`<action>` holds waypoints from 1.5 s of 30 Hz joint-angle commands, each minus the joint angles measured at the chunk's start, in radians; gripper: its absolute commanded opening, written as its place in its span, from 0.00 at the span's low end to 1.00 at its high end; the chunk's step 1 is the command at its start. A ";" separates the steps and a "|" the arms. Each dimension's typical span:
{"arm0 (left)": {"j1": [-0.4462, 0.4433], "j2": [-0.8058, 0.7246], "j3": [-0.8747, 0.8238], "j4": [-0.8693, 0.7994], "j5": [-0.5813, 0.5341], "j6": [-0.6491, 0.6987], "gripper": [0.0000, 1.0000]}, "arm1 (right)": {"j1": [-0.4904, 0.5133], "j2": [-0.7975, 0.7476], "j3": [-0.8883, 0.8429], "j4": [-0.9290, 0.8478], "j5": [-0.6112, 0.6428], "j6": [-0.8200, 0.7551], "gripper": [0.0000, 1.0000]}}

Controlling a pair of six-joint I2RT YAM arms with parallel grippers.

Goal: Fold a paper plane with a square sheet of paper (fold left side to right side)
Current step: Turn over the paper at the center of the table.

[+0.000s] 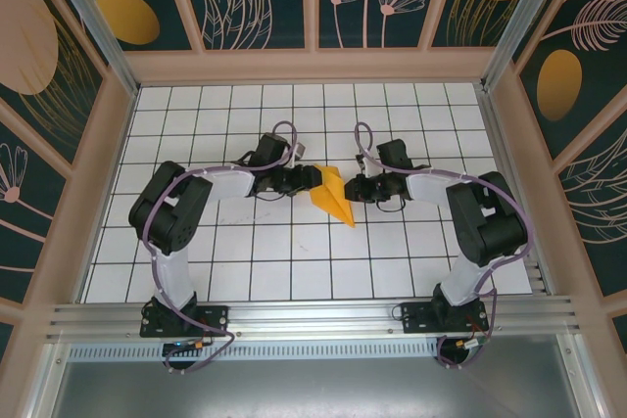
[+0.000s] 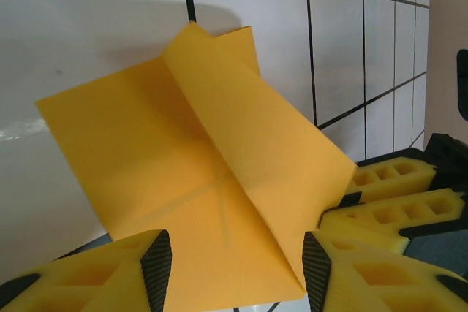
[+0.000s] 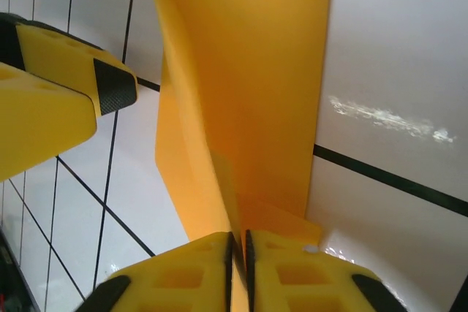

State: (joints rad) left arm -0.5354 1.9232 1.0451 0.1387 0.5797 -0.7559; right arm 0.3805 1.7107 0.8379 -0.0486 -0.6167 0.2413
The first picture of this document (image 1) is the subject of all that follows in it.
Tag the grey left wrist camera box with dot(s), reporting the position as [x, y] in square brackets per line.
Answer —
[299, 149]

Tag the long aluminium mounting rail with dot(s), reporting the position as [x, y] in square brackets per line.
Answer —
[313, 315]

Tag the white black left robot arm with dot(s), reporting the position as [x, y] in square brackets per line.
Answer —
[174, 276]

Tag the aluminium corner post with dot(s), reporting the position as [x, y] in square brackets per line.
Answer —
[93, 21]
[526, 21]

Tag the yellow power connector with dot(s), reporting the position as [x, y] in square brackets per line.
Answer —
[461, 342]
[198, 343]

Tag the grey metal sheet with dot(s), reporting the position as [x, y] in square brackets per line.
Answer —
[313, 388]

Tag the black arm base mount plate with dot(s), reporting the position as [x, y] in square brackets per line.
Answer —
[215, 320]
[416, 317]

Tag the dark panel large pink oval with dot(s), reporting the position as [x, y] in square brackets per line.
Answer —
[49, 95]

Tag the dark panel with pink flowers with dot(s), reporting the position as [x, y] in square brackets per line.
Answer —
[352, 21]

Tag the yellow square paper sheet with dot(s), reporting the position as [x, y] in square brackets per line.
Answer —
[333, 193]

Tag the aluminium side rail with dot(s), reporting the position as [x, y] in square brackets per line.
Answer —
[500, 144]

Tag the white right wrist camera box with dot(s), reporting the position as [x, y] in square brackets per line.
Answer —
[364, 166]

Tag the dark panel pink feather lines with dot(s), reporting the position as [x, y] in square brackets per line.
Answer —
[597, 202]

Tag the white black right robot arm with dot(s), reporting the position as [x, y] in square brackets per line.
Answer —
[463, 281]

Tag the dark panel orange circle leaves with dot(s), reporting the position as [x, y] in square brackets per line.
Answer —
[245, 7]

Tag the dark panel orange oval feathers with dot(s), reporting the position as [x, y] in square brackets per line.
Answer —
[588, 95]

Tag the dark panel single pink flower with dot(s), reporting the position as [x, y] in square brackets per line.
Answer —
[24, 242]

